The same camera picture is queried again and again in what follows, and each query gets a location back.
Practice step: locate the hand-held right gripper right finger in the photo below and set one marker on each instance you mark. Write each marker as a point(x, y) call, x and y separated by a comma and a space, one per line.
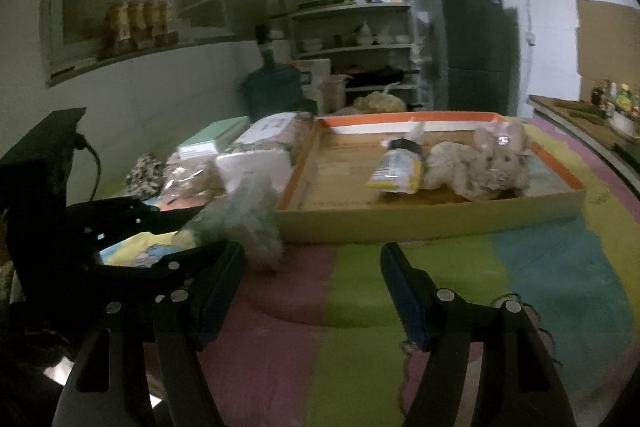
point(402, 299)

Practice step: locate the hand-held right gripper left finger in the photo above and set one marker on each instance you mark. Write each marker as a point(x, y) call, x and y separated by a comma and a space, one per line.
point(220, 302)

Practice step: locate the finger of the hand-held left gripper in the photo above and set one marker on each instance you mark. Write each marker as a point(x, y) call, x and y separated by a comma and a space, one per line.
point(150, 272)
point(120, 214)

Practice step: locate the leopard print cloth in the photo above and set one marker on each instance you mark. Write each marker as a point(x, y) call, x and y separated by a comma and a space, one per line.
point(145, 172)

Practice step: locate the clear plastic bag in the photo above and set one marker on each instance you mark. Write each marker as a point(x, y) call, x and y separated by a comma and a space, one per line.
point(195, 182)

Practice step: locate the green floral tissue packet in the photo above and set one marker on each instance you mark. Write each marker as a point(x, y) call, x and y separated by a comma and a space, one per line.
point(240, 217)

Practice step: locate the cardboard box tray orange rim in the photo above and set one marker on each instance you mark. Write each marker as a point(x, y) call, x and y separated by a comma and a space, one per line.
point(340, 192)

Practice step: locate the yellow pouch with black cap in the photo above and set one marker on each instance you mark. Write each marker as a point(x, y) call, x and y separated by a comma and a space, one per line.
point(395, 172)

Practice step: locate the beige plush bunny toy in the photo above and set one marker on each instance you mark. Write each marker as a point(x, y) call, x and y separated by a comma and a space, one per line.
point(505, 152)

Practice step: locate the colourful printed mat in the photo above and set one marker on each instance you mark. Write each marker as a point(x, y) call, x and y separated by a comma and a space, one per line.
point(350, 287)

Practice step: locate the mint green box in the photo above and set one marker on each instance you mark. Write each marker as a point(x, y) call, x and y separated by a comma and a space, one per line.
point(215, 134)

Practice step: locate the floral tissue pack white label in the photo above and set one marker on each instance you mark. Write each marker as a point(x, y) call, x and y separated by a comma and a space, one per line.
point(272, 127)

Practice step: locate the orange liquid bottle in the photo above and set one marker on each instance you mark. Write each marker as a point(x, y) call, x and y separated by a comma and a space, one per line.
point(116, 24)
point(149, 21)
point(134, 22)

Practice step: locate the blue water jug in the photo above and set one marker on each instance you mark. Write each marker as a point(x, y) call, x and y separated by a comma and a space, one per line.
point(275, 92)

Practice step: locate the pale yellow bundle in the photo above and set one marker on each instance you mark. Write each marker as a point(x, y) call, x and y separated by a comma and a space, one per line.
point(380, 103)

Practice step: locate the white bag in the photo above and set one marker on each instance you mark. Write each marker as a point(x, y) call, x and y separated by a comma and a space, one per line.
point(336, 94)

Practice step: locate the black wok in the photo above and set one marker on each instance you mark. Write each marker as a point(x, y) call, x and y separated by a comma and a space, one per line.
point(375, 77)

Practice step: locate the black water jug pump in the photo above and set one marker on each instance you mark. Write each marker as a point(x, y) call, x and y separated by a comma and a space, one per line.
point(263, 42)

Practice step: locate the kitchen counter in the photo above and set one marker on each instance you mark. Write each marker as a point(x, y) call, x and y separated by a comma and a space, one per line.
point(565, 114)

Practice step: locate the dark grey fridge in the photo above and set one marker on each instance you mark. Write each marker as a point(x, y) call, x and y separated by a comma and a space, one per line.
point(475, 47)

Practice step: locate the white bowl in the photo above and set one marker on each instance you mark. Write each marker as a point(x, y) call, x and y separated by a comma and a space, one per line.
point(625, 123)

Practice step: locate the row of condiment bottles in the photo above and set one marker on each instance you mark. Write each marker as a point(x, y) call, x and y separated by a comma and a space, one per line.
point(617, 99)

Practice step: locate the white shelf rack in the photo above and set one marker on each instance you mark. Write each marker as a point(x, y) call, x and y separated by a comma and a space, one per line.
point(350, 7)

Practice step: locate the cardboard sheets on wall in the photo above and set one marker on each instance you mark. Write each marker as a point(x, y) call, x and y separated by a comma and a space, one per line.
point(607, 42)

